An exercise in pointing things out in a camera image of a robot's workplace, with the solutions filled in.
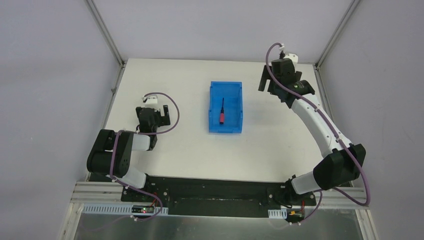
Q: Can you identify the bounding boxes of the red handled screwdriver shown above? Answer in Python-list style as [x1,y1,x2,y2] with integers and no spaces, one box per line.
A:
[219,97,225,125]

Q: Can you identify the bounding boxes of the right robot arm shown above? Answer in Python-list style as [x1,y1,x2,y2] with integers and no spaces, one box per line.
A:
[258,58,366,207]

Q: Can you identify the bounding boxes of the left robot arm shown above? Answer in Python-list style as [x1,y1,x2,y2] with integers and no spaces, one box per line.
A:
[86,105,171,189]

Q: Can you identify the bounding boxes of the blue plastic bin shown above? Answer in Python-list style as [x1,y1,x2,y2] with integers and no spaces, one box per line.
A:
[208,81,244,134]

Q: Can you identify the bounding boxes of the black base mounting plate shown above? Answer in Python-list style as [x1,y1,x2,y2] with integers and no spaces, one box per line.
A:
[121,176,317,218]

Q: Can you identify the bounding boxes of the left controller board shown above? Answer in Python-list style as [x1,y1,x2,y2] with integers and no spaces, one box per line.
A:
[131,205,155,214]

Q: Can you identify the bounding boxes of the controller board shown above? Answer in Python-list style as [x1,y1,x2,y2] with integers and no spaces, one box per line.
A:
[131,205,155,214]
[286,210,306,223]

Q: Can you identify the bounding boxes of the right controller board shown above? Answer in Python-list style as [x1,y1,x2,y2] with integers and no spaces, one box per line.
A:
[286,210,306,223]

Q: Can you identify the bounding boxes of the metal sheet front panel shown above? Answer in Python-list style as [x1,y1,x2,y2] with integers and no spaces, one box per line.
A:
[74,210,363,240]

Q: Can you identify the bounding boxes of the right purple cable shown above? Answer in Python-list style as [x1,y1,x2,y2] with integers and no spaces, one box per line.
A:
[265,42,372,231]

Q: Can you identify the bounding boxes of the purple cable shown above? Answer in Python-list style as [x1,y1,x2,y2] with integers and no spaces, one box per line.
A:
[108,92,181,222]
[265,42,372,231]

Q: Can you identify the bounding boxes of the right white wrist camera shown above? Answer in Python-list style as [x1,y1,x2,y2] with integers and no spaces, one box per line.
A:
[284,53,299,65]

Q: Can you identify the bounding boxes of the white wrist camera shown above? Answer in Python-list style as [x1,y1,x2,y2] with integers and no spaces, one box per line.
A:
[142,94,158,109]
[284,53,299,65]

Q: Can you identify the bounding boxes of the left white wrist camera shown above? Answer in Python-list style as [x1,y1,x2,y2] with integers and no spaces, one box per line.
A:
[142,94,158,109]

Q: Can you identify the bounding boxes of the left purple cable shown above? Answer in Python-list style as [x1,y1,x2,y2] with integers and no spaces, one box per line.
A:
[108,92,181,222]

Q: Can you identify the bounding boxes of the right aluminium frame post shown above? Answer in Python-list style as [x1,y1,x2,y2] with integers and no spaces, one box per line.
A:
[315,0,362,70]

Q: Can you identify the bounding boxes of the aluminium frame post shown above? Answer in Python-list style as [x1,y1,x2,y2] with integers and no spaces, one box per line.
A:
[84,0,125,68]
[315,0,362,70]

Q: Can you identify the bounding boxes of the aluminium front frame rail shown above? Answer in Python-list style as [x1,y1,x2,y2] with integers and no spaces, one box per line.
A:
[71,181,369,210]

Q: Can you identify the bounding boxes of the left white slotted cable duct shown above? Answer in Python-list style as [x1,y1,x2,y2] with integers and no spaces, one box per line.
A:
[82,203,169,216]

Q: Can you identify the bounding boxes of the white slotted cable duct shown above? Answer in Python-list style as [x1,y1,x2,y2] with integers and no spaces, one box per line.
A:
[267,208,287,219]
[82,203,169,216]

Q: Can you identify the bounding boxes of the left aluminium frame post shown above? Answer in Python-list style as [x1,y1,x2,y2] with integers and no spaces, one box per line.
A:
[84,0,125,68]

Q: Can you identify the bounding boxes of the right white slotted cable duct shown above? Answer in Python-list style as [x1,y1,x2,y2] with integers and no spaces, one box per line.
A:
[267,208,287,219]

